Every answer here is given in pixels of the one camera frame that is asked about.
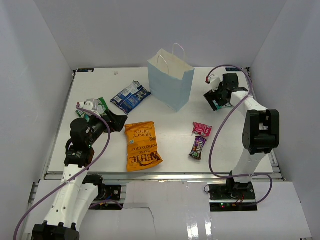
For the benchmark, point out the orange potato chip bag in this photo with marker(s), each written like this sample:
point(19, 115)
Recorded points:
point(142, 147)

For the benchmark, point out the blue table label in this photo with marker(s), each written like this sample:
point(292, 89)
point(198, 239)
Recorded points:
point(85, 70)
point(233, 69)

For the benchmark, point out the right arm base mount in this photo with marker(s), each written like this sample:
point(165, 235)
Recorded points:
point(219, 192)

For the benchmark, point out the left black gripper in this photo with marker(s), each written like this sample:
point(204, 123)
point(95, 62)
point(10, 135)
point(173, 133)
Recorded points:
point(117, 121)

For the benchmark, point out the left blue table label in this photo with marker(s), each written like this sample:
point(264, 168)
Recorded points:
point(85, 70)

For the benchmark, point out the brown M&M's packet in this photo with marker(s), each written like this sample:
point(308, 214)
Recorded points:
point(197, 148)

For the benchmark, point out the aluminium front rail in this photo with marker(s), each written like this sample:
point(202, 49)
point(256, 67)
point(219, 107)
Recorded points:
point(160, 177)

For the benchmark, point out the right blue table label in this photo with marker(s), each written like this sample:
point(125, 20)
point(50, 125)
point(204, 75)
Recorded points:
point(233, 69)

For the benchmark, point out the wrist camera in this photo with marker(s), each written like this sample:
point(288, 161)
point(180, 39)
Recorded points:
point(214, 82)
point(90, 105)

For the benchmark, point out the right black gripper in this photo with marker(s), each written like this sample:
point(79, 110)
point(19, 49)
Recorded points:
point(212, 95)

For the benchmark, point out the teal snack packet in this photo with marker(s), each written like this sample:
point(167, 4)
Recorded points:
point(218, 107)

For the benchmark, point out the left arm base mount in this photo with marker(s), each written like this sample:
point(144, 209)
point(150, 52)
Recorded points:
point(109, 192)

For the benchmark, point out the green snack bag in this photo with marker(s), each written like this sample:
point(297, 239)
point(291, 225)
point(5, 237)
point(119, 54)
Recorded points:
point(102, 108)

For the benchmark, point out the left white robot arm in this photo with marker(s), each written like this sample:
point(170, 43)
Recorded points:
point(78, 189)

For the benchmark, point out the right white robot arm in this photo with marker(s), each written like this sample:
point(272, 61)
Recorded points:
point(261, 130)

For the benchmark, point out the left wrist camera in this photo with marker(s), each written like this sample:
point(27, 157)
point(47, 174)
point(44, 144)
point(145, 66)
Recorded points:
point(90, 105)

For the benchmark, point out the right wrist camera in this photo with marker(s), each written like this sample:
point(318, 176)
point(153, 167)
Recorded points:
point(214, 82)

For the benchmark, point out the blue snack bag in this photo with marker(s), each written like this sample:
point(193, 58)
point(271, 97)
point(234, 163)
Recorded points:
point(130, 97)

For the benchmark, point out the pink candy packet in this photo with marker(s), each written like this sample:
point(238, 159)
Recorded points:
point(202, 129)

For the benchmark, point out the light blue paper bag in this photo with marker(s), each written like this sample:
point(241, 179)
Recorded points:
point(170, 79)

